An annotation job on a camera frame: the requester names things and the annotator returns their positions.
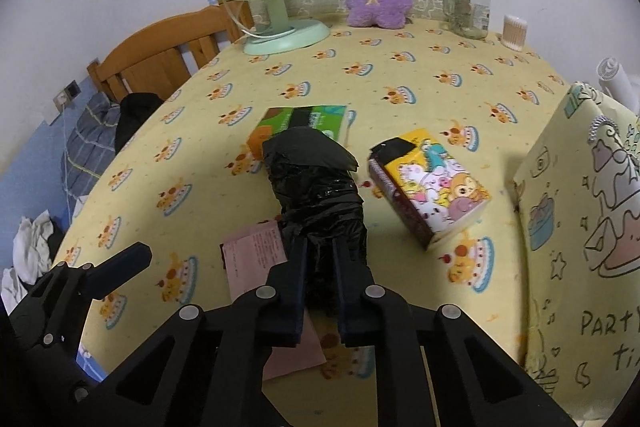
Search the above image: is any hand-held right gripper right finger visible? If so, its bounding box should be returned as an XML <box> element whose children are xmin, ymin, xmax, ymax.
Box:
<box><xmin>331</xmin><ymin>236</ymin><xmax>576</xmax><ymax>427</ymax></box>

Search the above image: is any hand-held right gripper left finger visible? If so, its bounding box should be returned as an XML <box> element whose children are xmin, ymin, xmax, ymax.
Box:
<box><xmin>100</xmin><ymin>234</ymin><xmax>309</xmax><ymax>427</ymax></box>

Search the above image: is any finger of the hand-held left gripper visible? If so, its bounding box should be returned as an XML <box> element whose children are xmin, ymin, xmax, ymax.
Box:
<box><xmin>82</xmin><ymin>243</ymin><xmax>152</xmax><ymax>303</ymax></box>

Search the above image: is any black plastic bag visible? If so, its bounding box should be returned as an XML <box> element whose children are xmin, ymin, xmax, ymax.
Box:
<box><xmin>261</xmin><ymin>127</ymin><xmax>369</xmax><ymax>313</ymax></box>

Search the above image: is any cartoon print tissue packet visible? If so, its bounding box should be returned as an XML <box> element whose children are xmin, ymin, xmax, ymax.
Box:
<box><xmin>367</xmin><ymin>127</ymin><xmax>492</xmax><ymax>252</ymax></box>

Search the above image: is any yellow printed gift box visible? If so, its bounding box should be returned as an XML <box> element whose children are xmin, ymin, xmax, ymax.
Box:
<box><xmin>512</xmin><ymin>81</ymin><xmax>640</xmax><ymax>423</ymax></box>

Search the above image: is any pink paper sheet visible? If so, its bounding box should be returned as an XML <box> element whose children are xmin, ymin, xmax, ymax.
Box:
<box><xmin>220</xmin><ymin>221</ymin><xmax>327</xmax><ymax>382</ymax></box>

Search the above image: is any white cloth heap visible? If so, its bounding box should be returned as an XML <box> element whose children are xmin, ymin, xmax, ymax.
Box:
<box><xmin>0</xmin><ymin>212</ymin><xmax>66</xmax><ymax>303</ymax></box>

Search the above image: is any plaid pillow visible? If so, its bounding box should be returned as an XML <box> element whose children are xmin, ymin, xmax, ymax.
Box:
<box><xmin>61</xmin><ymin>92</ymin><xmax>123</xmax><ymax>198</ymax></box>

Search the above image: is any black clothing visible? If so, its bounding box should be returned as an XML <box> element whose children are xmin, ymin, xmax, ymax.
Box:
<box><xmin>115</xmin><ymin>93</ymin><xmax>166</xmax><ymax>152</ymax></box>

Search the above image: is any green orange small box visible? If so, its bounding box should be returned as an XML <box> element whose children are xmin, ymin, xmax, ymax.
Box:
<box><xmin>248</xmin><ymin>105</ymin><xmax>347</xmax><ymax>160</ymax></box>

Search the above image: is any wooden bed headboard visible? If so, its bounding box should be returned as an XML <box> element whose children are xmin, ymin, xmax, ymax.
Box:
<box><xmin>86</xmin><ymin>0</ymin><xmax>256</xmax><ymax>105</ymax></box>

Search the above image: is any yellow printed tablecloth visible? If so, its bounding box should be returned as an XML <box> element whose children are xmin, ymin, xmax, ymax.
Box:
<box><xmin>50</xmin><ymin>17</ymin><xmax>581</xmax><ymax>427</ymax></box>

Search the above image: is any cotton swab container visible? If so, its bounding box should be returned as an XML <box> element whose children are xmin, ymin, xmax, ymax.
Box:
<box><xmin>501</xmin><ymin>14</ymin><xmax>530</xmax><ymax>52</ymax></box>

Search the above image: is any glass jar with lid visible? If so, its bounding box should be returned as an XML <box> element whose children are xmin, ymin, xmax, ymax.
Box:
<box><xmin>442</xmin><ymin>0</ymin><xmax>492</xmax><ymax>40</ymax></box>

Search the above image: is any white standing fan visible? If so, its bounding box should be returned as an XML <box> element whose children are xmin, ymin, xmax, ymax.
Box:
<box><xmin>596</xmin><ymin>56</ymin><xmax>640</xmax><ymax>115</ymax></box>

